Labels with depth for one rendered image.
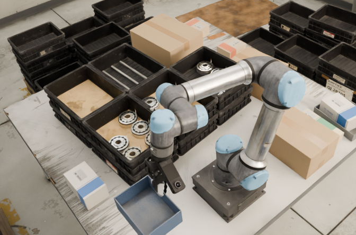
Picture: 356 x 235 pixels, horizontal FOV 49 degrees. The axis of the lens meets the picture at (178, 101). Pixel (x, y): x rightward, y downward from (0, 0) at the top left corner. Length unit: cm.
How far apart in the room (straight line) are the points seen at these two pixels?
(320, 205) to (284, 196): 89
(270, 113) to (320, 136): 59
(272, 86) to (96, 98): 119
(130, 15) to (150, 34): 108
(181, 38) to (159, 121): 145
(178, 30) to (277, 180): 121
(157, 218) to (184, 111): 42
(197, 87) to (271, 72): 27
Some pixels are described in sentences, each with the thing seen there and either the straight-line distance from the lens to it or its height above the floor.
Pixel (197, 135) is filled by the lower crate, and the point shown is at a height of 77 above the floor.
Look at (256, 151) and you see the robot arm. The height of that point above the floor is 111.
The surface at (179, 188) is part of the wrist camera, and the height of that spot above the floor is 124.
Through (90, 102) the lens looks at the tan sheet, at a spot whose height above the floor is 83.
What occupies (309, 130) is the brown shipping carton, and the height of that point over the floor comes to 86.
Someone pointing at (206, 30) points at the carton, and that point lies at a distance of 293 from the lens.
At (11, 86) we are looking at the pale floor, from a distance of 407.
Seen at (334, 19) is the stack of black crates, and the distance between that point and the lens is 365.
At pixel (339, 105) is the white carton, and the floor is 79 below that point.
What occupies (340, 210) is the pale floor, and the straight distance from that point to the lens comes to 284.
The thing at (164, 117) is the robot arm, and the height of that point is 147.
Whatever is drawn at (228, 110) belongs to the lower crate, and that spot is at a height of 77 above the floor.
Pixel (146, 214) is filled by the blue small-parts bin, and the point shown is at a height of 107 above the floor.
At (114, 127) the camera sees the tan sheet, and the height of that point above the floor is 83.
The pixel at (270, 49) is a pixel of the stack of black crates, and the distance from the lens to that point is 358.
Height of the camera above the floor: 229
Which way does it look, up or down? 42 degrees down
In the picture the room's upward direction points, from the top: 5 degrees counter-clockwise
